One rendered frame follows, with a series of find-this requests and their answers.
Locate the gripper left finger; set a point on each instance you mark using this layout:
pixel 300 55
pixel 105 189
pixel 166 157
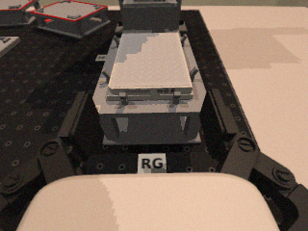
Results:
pixel 56 159

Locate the clear rectangular plate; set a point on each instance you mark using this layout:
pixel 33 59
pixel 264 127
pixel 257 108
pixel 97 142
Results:
pixel 149 3

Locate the grey microplate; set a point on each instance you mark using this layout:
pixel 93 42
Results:
pixel 150 67

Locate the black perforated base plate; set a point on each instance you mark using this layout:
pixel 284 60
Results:
pixel 41 76

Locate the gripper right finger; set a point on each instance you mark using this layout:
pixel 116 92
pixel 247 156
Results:
pixel 239 155

